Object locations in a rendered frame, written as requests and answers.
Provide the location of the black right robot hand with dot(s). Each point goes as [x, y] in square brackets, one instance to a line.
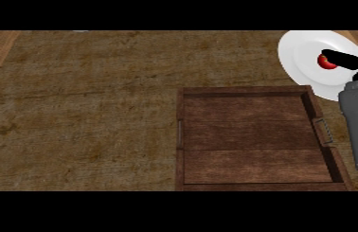
[341, 59]

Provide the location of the red tomato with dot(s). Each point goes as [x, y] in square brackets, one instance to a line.
[323, 62]

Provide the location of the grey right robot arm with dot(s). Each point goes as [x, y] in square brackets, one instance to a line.
[349, 103]

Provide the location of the white plate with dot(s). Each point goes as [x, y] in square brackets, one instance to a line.
[301, 59]

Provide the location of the brown wooden tray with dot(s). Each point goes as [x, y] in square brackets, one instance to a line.
[252, 138]

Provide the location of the pale grey rounded object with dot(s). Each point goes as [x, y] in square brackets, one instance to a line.
[79, 31]

